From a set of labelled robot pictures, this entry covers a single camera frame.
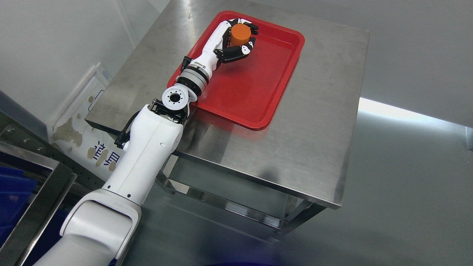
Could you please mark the red plastic tray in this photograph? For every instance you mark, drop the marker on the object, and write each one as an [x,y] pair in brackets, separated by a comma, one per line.
[247,92]

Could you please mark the blue bin far left lower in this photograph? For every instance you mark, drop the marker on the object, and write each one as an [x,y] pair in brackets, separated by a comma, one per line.
[15,191]

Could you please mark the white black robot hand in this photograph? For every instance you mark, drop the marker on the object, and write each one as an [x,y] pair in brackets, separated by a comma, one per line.
[218,49]

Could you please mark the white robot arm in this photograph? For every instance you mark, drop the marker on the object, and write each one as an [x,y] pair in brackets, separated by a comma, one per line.
[100,227]

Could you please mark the steel shelf rack frame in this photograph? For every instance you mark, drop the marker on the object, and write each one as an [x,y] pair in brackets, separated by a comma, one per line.
[37,180]

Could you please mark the white floor sign marking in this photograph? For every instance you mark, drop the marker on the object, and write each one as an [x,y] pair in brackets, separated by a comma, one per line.
[70,133]

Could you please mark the stainless steel desk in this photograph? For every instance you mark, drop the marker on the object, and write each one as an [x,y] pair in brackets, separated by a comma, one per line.
[283,118]

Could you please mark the orange cylindrical capacitor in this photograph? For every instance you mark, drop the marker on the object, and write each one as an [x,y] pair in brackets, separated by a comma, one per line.
[239,34]

